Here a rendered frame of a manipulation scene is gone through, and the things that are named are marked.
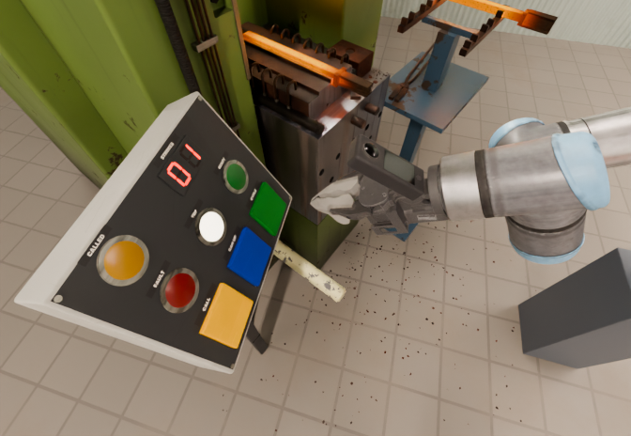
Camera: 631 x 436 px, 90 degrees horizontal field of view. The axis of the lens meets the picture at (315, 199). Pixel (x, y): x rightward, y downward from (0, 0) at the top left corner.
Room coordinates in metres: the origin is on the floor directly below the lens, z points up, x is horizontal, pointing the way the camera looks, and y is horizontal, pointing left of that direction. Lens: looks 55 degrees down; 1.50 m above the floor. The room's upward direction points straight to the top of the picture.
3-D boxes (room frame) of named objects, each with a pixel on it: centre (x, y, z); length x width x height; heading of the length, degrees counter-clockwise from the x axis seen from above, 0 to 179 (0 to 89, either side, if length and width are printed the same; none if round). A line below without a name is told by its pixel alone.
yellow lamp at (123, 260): (0.15, 0.22, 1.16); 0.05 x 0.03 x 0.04; 142
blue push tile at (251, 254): (0.23, 0.11, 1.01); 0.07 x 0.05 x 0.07; 167
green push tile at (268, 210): (0.33, 0.09, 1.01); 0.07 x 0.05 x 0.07; 167
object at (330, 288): (0.42, 0.10, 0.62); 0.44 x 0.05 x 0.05; 52
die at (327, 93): (0.88, 0.12, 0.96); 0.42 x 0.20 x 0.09; 52
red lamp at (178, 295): (0.14, 0.18, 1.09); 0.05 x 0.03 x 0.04; 142
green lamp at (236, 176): (0.34, 0.13, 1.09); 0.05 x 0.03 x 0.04; 142
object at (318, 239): (0.93, 0.10, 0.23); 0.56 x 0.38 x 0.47; 52
